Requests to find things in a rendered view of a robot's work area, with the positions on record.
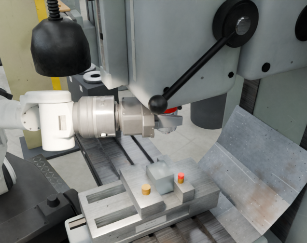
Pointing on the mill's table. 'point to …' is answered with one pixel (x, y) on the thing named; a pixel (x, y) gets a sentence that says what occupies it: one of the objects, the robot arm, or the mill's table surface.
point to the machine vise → (104, 193)
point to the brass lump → (146, 189)
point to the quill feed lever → (237, 18)
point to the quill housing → (175, 50)
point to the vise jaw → (155, 198)
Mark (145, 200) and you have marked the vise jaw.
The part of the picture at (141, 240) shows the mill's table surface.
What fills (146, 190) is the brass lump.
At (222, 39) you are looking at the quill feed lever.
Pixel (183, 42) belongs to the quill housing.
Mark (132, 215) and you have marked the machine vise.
